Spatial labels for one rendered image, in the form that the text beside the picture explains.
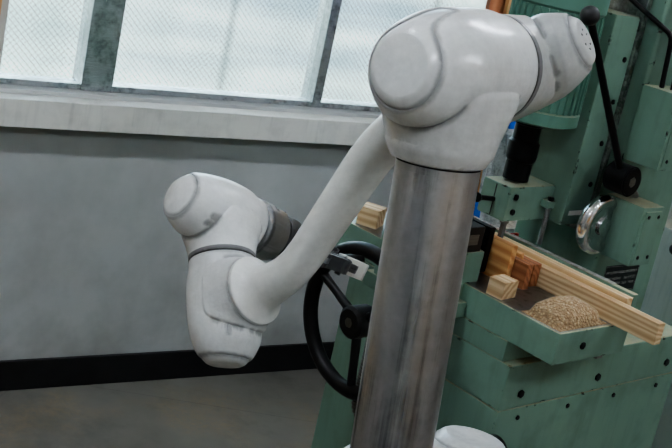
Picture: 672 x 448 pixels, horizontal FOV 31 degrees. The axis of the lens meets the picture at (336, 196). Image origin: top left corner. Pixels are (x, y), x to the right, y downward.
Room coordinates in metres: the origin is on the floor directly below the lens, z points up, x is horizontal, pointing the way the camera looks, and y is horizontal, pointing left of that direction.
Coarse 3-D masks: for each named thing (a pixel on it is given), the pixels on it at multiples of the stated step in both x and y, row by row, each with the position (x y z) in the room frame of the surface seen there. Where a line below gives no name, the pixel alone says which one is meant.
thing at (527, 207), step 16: (496, 176) 2.30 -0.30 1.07; (496, 192) 2.25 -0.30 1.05; (512, 192) 2.24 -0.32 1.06; (528, 192) 2.27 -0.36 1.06; (544, 192) 2.30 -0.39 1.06; (480, 208) 2.27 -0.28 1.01; (496, 208) 2.25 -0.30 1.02; (512, 208) 2.24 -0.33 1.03; (528, 208) 2.28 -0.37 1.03; (544, 208) 2.31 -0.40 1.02
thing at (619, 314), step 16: (544, 272) 2.19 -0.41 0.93; (560, 272) 2.19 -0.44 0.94; (544, 288) 2.18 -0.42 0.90; (560, 288) 2.16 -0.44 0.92; (576, 288) 2.14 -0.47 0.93; (592, 288) 2.13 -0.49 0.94; (592, 304) 2.11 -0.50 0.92; (608, 304) 2.08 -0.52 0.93; (624, 304) 2.07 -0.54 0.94; (608, 320) 2.08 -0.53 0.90; (624, 320) 2.05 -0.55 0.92; (640, 320) 2.03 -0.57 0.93; (656, 320) 2.02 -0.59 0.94; (640, 336) 2.03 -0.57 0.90; (656, 336) 2.01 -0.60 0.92
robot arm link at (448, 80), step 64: (384, 64) 1.32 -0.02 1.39; (448, 64) 1.29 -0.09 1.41; (512, 64) 1.36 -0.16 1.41; (384, 128) 1.37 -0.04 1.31; (448, 128) 1.31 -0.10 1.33; (448, 192) 1.33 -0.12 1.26; (384, 256) 1.35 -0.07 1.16; (448, 256) 1.33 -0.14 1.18; (384, 320) 1.33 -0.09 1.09; (448, 320) 1.34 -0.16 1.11; (384, 384) 1.32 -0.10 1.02
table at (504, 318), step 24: (360, 240) 2.32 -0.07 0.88; (480, 288) 2.11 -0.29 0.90; (528, 288) 2.17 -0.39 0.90; (456, 312) 2.09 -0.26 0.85; (480, 312) 2.09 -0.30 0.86; (504, 312) 2.05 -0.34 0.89; (504, 336) 2.04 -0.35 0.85; (528, 336) 2.00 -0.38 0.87; (552, 336) 1.97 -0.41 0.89; (576, 336) 1.99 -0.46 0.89; (600, 336) 2.05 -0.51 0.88; (624, 336) 2.10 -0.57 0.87; (552, 360) 1.96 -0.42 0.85; (576, 360) 2.01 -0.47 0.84
